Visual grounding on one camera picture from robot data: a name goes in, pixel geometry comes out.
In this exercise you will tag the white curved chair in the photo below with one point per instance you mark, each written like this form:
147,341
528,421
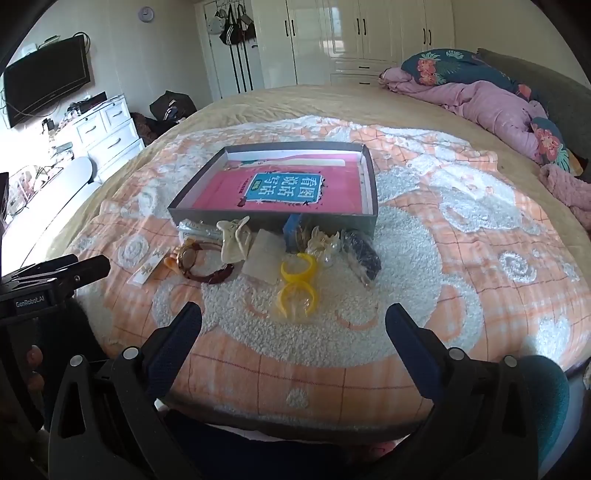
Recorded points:
55,194

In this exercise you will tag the white drawer dresser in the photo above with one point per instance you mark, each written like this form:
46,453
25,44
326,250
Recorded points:
111,134

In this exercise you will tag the small dark blue floral pillow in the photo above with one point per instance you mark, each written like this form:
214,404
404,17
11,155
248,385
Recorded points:
549,143

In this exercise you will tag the person's left hand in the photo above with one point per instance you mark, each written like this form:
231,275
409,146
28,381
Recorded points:
34,357

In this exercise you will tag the pink knitted towel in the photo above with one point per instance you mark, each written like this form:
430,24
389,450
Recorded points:
572,189

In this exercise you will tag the large dark blue floral pillow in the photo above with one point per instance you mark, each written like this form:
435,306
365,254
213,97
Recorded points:
434,64

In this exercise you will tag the cream hair claw clip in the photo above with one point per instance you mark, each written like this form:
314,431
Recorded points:
231,244

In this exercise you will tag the round wall clock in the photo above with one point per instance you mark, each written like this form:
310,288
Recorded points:
146,14

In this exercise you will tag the black set-top box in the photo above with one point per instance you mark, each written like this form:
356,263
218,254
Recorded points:
87,102

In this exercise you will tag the orange and white fluffy blanket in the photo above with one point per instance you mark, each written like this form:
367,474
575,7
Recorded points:
369,295

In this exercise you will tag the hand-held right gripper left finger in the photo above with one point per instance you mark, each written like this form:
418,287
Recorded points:
171,344

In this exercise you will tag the hanging black bags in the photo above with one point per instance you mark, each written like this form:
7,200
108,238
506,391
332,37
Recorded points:
235,27

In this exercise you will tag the dark patterned bag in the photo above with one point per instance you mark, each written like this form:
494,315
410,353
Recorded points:
144,129

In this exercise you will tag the bed with beige sheet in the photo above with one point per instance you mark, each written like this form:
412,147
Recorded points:
323,101

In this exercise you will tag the grey padded headboard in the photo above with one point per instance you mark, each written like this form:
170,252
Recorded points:
554,87

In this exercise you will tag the black bag on floor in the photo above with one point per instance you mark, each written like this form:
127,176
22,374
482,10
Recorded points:
173,106

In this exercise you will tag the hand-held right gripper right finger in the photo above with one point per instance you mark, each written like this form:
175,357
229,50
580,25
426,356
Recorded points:
412,353

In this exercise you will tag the small blue box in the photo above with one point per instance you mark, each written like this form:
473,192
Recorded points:
293,230

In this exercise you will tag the grey shallow cardboard box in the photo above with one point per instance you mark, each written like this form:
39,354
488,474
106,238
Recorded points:
277,221

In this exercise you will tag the pink duvet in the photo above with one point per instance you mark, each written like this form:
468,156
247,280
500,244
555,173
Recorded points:
485,106

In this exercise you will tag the clear plastic packet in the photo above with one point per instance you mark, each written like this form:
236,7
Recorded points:
198,228

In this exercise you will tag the teal garment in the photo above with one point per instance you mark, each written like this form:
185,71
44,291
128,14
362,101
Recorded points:
547,392

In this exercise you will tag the pink book with blue label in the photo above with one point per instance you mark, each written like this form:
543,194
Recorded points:
295,184

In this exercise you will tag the cream square packet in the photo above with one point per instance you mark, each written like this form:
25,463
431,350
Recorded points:
265,256

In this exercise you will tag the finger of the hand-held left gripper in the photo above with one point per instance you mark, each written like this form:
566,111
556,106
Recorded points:
46,264
78,274

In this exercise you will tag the white glossy wardrobe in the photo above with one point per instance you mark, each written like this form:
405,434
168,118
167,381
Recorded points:
304,41

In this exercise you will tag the black flat television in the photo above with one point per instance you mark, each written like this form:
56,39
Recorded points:
46,78

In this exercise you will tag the white card with gold brooch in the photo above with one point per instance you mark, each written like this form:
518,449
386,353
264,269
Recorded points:
147,270

